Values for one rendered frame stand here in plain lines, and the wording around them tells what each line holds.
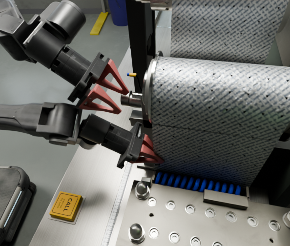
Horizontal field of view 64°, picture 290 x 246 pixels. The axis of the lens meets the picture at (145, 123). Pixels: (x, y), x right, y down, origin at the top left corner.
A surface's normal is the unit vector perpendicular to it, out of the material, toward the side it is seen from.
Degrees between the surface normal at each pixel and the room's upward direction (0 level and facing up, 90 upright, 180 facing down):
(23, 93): 0
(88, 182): 0
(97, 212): 0
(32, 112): 22
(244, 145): 90
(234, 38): 92
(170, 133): 90
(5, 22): 17
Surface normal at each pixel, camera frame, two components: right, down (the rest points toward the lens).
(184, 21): -0.22, 0.76
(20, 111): 0.04, -0.35
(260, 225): -0.05, -0.67
